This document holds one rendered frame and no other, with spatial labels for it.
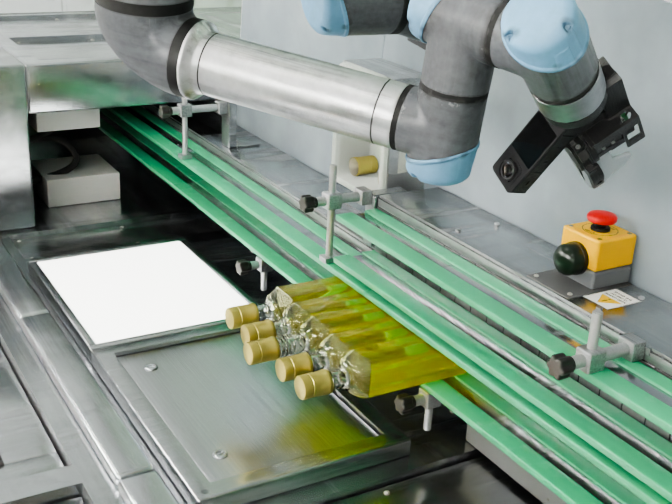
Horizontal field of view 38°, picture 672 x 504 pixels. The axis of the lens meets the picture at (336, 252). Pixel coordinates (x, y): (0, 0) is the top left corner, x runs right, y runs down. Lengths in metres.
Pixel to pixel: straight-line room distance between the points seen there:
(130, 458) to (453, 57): 0.74
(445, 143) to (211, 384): 0.70
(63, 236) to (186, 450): 0.98
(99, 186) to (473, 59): 1.59
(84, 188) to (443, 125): 1.55
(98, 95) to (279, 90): 1.22
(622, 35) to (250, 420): 0.76
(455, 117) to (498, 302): 0.34
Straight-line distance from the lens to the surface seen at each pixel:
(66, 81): 2.28
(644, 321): 1.28
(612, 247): 1.34
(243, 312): 1.52
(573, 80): 1.00
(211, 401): 1.56
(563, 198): 1.46
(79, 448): 1.51
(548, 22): 0.95
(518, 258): 1.41
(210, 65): 1.15
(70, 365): 1.69
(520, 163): 1.13
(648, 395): 1.14
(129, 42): 1.18
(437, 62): 1.04
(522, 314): 1.29
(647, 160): 1.34
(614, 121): 1.13
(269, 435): 1.48
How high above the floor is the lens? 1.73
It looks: 29 degrees down
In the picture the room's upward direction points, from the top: 100 degrees counter-clockwise
